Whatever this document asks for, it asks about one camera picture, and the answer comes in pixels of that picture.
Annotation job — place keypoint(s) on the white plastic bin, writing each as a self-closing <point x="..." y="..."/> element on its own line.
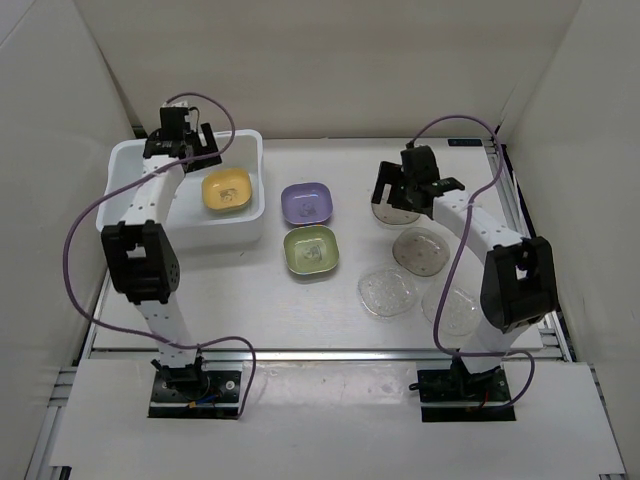
<point x="190" y="224"/>

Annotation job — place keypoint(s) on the aluminium frame rail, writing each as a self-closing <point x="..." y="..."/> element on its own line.
<point x="556" y="339"/>
<point x="271" y="355"/>

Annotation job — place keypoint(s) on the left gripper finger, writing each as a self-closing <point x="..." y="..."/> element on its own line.
<point x="208" y="146"/>
<point x="202" y="162"/>

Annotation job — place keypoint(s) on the smoky clear plate middle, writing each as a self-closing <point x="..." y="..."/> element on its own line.
<point x="421" y="252"/>

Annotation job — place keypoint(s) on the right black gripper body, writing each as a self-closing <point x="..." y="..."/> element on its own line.
<point x="408" y="181"/>

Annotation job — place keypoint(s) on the clear textured plate left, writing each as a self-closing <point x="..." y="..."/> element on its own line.
<point x="387" y="291"/>

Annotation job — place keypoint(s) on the purple panda plate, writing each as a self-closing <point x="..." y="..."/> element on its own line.
<point x="306" y="203"/>

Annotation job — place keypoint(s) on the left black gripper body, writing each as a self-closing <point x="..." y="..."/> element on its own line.
<point x="194" y="140"/>

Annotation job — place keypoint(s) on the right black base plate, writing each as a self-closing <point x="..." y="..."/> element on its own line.
<point x="453" y="395"/>

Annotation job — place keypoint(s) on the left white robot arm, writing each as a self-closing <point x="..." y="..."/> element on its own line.
<point x="141" y="260"/>

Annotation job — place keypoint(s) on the clear textured plate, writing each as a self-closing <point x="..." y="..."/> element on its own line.
<point x="387" y="291"/>
<point x="461" y="312"/>

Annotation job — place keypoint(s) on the aluminium frame rail front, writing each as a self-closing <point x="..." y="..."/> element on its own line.
<point x="271" y="355"/>

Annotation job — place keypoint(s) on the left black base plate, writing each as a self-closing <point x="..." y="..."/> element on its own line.
<point x="197" y="391"/>

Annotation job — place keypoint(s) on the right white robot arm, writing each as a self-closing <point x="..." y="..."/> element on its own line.
<point x="518" y="285"/>

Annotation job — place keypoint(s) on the yellow panda plate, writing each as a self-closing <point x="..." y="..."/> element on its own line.
<point x="229" y="183"/>

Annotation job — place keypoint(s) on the aluminium frame rail right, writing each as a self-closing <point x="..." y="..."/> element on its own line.
<point x="556" y="339"/>

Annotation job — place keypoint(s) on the clear textured plate right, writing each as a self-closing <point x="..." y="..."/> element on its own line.
<point x="461" y="312"/>

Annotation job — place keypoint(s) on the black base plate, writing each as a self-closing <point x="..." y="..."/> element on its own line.
<point x="453" y="395"/>
<point x="197" y="391"/>

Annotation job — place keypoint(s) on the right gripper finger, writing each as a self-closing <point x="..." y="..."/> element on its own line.
<point x="401" y="197"/>
<point x="387" y="185"/>

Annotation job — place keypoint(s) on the smoky clear plate far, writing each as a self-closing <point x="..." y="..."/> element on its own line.
<point x="389" y="215"/>

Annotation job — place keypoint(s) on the smoky clear plate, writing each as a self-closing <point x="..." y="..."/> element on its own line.
<point x="389" y="215"/>
<point x="421" y="252"/>

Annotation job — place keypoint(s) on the light green panda plate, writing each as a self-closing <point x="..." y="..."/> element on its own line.
<point x="226" y="205"/>

